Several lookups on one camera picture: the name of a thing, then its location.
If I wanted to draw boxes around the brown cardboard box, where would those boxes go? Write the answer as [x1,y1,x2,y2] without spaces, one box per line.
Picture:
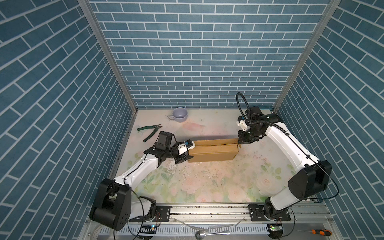
[189,139,241,163]

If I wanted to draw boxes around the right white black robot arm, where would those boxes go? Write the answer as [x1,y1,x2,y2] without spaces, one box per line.
[237,107,332,215]

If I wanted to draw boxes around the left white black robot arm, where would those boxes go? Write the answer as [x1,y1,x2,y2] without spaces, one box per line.
[90,131,195,231]

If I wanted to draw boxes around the lavender ceramic cup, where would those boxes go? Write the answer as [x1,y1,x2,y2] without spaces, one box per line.
[169,107,188,123]

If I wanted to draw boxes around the metal spoon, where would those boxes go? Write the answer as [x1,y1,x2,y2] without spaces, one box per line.
[195,230,231,240]

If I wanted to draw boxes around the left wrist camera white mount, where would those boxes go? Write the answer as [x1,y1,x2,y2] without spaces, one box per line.
[177,140,196,156]

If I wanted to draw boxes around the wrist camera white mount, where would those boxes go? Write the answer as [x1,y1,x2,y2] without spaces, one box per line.
[177,140,196,156]
[237,116,250,132]

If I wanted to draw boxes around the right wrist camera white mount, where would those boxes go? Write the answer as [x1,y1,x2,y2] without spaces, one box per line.
[237,116,250,132]

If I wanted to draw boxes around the green handled pliers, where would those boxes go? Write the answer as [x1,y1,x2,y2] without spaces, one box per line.
[137,123,163,143]

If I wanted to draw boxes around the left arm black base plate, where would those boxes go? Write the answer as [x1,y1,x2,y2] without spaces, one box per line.
[129,206,171,223]

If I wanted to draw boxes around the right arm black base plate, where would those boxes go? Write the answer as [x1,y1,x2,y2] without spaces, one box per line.
[248,204,291,222]

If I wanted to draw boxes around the aluminium front rail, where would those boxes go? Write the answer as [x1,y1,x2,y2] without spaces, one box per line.
[86,203,334,224]

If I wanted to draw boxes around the orange handled screwdriver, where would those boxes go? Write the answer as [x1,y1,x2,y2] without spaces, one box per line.
[299,229,333,236]

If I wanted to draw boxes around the aluminium corner post right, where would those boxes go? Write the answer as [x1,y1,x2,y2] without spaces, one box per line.
[273,0,341,113]

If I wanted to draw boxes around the aluminium corner post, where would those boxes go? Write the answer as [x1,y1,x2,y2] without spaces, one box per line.
[78,0,138,115]
[273,0,341,113]

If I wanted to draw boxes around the aluminium corner post left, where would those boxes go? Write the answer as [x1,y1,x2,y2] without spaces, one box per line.
[78,0,138,115]

